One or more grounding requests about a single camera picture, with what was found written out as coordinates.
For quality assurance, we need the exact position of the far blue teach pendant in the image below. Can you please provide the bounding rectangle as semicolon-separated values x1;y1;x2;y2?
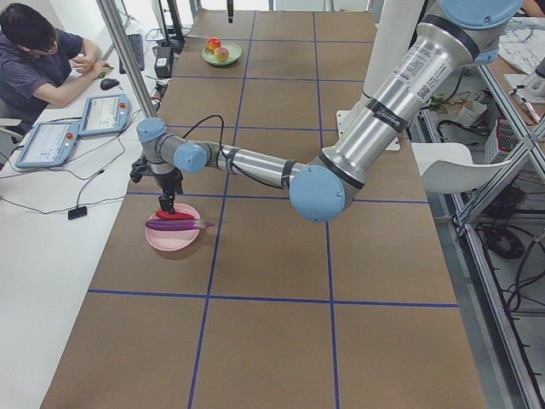
79;94;131;136

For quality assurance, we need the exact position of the aluminium frame post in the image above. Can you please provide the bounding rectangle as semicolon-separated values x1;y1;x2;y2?
97;1;157;128

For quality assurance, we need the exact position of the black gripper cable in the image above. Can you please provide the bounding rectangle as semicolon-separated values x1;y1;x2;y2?
181;114;299;191

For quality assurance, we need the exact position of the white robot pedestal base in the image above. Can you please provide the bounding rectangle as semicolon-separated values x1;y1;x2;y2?
328;1;439;152

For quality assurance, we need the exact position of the black computer mouse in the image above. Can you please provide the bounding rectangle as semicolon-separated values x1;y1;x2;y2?
100;78;119;90

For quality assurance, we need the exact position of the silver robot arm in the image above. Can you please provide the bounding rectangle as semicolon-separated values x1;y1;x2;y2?
130;1;521;222

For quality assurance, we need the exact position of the white plastic chair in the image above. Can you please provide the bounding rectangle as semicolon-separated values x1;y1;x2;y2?
411;142;512;193

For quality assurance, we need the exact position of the yellow pink peach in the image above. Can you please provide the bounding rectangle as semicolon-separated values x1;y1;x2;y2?
214;47;230;63

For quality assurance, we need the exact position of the seated person in blue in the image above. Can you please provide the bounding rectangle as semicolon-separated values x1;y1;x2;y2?
1;3;112;135

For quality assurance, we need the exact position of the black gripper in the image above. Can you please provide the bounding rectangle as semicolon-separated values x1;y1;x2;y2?
155;169;183;215

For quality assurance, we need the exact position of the black power adapter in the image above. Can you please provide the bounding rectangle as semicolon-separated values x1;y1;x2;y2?
154;47;174;78

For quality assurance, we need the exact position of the blue teach pendant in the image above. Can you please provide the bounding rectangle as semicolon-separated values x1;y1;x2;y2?
79;94;131;136
15;121;79;169

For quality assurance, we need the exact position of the green plate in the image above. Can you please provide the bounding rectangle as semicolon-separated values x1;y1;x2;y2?
201;42;243;66

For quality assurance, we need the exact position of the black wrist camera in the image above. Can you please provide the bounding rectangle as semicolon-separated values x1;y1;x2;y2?
129;156;152;183

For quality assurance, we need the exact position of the pink plate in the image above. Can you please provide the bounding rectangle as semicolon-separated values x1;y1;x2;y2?
144;204;200;251

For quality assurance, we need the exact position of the red chili pepper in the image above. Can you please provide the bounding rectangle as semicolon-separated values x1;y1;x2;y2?
150;209;195;221

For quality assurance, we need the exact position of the near blue teach pendant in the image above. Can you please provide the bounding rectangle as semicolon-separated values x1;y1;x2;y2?
15;121;79;169

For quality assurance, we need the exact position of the purple eggplant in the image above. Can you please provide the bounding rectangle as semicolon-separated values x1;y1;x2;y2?
145;219;214;231

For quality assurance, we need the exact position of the black keyboard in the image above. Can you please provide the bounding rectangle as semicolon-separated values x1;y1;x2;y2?
126;33;145;72

